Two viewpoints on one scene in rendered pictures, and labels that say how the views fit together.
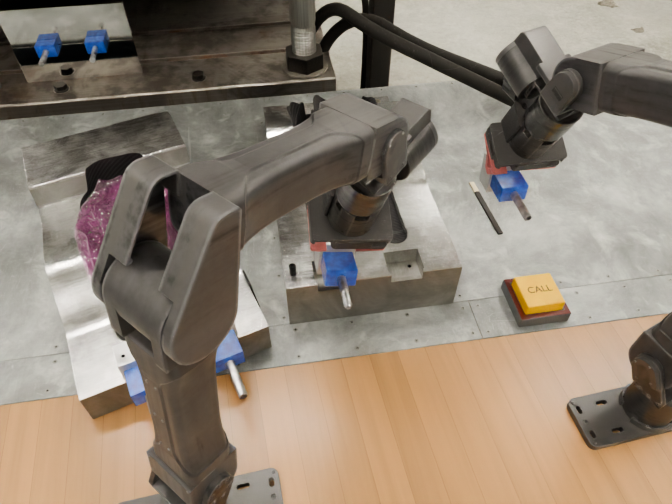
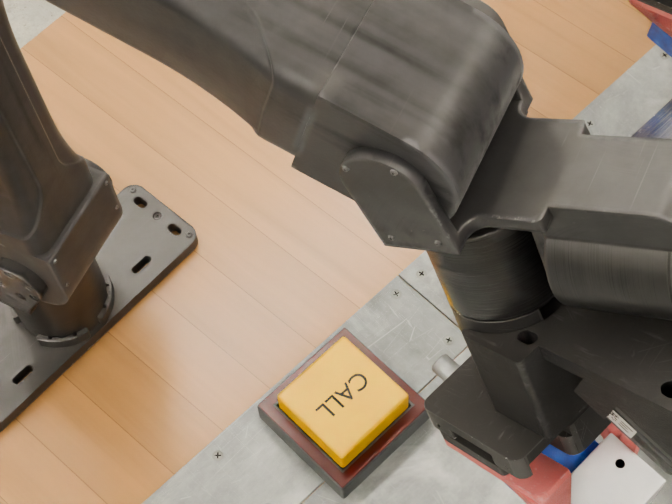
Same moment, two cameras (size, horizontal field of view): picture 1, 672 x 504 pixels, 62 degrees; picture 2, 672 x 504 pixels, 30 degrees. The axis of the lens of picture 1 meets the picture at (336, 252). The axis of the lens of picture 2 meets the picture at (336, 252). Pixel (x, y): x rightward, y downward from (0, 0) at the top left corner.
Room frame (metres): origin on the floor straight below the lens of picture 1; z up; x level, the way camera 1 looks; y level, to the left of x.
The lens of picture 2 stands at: (0.79, -0.47, 1.57)
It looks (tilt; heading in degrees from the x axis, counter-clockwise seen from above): 60 degrees down; 149
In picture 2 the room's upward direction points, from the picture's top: 5 degrees counter-clockwise
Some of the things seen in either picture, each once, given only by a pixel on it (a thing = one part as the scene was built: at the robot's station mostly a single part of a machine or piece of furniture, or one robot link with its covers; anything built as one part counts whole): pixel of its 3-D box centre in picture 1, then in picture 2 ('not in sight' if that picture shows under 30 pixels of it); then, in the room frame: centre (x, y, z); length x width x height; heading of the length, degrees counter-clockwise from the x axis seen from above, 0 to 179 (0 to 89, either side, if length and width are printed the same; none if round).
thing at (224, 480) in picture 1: (187, 477); not in sight; (0.22, 0.16, 0.90); 0.09 x 0.06 x 0.06; 52
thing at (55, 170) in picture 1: (136, 239); not in sight; (0.61, 0.32, 0.86); 0.50 x 0.26 x 0.11; 26
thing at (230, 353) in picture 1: (227, 356); not in sight; (0.40, 0.15, 0.86); 0.13 x 0.05 x 0.05; 26
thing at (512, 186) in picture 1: (511, 189); (528, 442); (0.64, -0.27, 0.94); 0.13 x 0.05 x 0.05; 9
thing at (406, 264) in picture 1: (402, 269); not in sight; (0.54, -0.10, 0.87); 0.05 x 0.05 x 0.04; 9
